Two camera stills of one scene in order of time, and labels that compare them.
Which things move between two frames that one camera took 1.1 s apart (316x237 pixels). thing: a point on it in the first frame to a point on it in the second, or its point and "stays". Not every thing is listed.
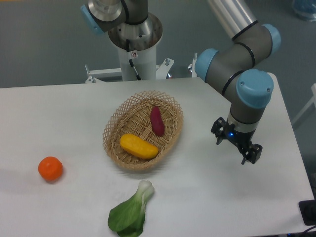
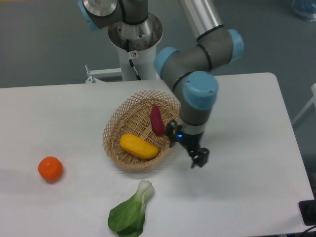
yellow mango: (138, 147) stays
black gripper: (242, 139) to (190, 141)
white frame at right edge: (313, 100) stays
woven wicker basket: (132, 116) stays
